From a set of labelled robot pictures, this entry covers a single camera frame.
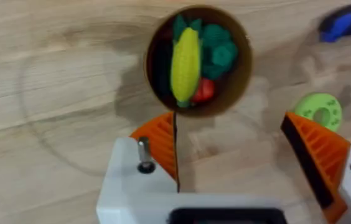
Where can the left gripper white and orange right finger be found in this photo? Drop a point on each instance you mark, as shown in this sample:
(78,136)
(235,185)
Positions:
(321,155)

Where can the left gripper white and orange left finger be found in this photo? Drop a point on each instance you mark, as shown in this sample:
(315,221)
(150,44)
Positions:
(125,186)

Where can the silver screw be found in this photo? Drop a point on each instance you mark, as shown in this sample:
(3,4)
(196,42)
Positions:
(144,151)

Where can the blue electric screwdriver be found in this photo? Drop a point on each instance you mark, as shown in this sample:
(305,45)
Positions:
(345,23)

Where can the green disc with holes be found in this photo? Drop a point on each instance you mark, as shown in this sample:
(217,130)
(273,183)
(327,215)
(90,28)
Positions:
(331,105)

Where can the brown tub with toy vegetables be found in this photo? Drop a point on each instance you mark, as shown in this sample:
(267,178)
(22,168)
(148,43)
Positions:
(185,68)

